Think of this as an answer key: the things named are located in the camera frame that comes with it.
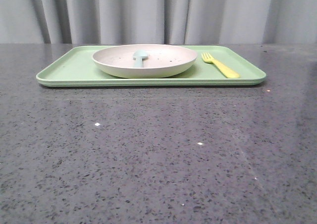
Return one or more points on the cream white round plate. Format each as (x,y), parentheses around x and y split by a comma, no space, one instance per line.
(162,61)

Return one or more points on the yellow plastic fork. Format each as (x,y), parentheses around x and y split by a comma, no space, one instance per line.
(225,70)

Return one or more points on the light blue plastic spoon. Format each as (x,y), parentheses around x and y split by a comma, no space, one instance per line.
(139,56)

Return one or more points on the light green plastic tray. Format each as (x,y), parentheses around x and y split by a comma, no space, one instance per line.
(77,69)

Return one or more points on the grey pleated curtain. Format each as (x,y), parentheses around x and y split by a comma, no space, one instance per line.
(178,22)

